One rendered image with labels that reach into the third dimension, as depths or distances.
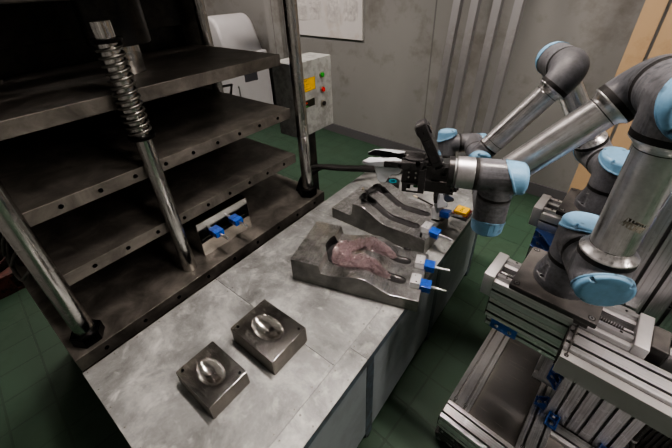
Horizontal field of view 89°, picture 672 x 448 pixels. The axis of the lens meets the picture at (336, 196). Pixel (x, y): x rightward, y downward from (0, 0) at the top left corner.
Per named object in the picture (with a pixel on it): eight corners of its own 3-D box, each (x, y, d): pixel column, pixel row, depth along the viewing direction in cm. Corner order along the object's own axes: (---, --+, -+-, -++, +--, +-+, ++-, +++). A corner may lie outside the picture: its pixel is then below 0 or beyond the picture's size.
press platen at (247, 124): (291, 117, 172) (290, 108, 170) (30, 227, 101) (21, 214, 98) (206, 95, 212) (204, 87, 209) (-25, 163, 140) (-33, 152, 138)
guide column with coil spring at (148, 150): (216, 316, 167) (113, 20, 97) (207, 324, 164) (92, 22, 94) (210, 311, 170) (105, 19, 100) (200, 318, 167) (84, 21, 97)
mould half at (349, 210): (447, 226, 164) (451, 203, 157) (423, 256, 147) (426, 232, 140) (361, 194, 191) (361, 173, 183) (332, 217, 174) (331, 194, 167)
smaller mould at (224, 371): (250, 382, 104) (246, 371, 101) (214, 419, 95) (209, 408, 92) (216, 351, 113) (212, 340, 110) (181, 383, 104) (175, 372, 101)
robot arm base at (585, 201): (623, 206, 132) (635, 184, 127) (617, 224, 123) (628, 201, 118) (579, 193, 141) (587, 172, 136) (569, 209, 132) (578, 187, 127)
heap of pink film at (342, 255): (399, 252, 141) (400, 238, 137) (389, 283, 127) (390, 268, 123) (340, 240, 149) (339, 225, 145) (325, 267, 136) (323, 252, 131)
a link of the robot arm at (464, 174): (477, 163, 74) (475, 152, 81) (455, 161, 75) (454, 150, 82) (471, 194, 77) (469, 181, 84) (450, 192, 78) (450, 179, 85)
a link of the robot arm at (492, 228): (499, 215, 90) (509, 179, 84) (504, 242, 81) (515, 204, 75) (468, 211, 92) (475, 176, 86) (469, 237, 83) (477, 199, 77)
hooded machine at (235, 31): (278, 119, 534) (264, 12, 455) (241, 132, 493) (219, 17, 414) (250, 109, 578) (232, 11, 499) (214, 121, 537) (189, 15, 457)
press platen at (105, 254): (296, 162, 186) (295, 153, 183) (69, 286, 114) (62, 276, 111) (215, 133, 225) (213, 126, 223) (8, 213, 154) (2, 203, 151)
